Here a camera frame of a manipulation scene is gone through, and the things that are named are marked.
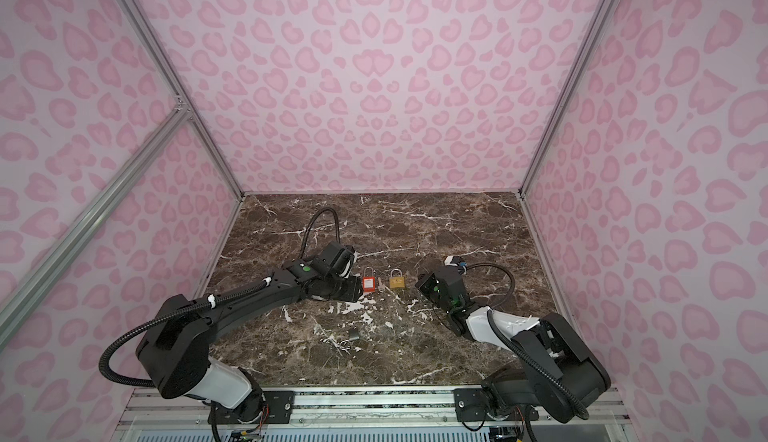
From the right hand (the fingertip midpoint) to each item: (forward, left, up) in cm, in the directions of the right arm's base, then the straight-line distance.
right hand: (415, 273), depth 88 cm
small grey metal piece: (-15, +18, -8) cm, 25 cm away
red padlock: (0, +14, -5) cm, 15 cm away
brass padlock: (+1, +6, -7) cm, 9 cm away
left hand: (-5, +16, +1) cm, 17 cm away
